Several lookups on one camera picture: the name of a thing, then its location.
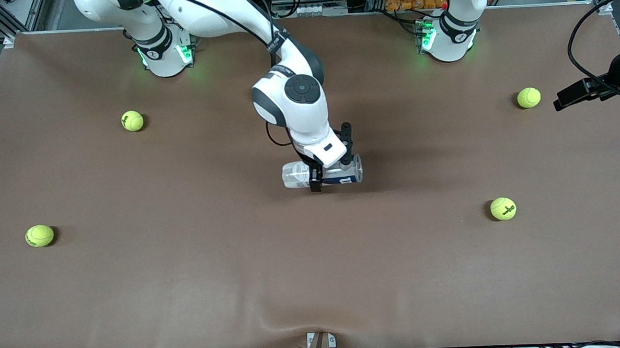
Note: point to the white connector strip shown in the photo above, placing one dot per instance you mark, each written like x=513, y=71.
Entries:
x=310, y=9

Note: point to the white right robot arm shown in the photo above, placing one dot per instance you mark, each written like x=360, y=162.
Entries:
x=297, y=112

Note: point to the yellow-green tennis ball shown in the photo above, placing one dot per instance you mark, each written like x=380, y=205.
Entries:
x=503, y=209
x=132, y=121
x=528, y=97
x=39, y=235

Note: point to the clear tennis ball can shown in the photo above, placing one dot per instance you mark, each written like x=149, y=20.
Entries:
x=295, y=175

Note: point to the brown table mat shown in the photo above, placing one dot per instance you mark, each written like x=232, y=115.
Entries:
x=189, y=278

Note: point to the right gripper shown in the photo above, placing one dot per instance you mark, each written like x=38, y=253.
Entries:
x=316, y=175

